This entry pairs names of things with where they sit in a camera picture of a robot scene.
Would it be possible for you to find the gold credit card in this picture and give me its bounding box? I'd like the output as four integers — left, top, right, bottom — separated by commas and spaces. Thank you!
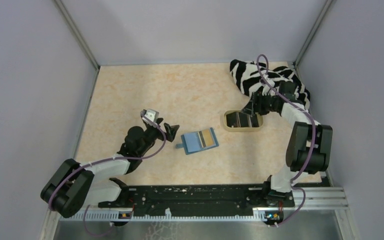
202, 128, 215, 148

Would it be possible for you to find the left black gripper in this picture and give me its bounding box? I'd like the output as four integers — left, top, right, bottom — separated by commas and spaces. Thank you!
138, 117, 179, 156

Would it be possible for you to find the blue leather card holder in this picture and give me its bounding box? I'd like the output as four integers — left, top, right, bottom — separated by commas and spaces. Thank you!
175, 127, 220, 155

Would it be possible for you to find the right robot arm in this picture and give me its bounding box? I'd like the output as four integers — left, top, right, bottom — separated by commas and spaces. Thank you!
242, 81, 333, 206

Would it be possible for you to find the white slotted cable duct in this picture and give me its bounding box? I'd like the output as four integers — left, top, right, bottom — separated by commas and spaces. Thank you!
59, 209, 268, 222

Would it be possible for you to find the zebra striped cloth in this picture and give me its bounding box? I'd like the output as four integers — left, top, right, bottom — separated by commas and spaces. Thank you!
229, 59, 311, 110

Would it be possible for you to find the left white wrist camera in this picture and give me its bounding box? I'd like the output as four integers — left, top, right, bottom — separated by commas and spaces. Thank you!
141, 109, 159, 126

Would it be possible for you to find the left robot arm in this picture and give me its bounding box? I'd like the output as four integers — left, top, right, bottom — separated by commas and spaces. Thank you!
40, 123, 180, 218

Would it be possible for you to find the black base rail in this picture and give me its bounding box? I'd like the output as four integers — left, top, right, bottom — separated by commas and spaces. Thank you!
98, 182, 295, 217

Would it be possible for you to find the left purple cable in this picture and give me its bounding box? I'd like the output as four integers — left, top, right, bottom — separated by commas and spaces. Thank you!
47, 110, 168, 238

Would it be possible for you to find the stack of cards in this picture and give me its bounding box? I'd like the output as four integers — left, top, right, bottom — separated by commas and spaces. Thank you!
225, 112, 260, 128

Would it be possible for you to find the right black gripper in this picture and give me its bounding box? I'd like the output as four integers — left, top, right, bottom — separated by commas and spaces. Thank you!
241, 91, 280, 116

